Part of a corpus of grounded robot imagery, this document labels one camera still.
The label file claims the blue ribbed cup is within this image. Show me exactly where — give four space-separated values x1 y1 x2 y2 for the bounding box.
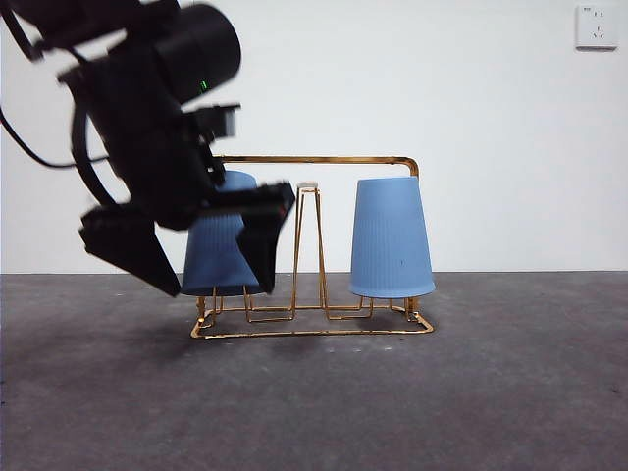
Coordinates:
348 176 437 298
180 170 264 297

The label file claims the gold wire cup rack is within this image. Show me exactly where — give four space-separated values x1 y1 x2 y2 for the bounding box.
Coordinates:
189 154 436 340

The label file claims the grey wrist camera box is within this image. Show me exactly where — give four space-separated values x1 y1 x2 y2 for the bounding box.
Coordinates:
193 102 242 141

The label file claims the white wall socket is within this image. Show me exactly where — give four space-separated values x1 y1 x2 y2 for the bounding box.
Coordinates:
574 3 619 52

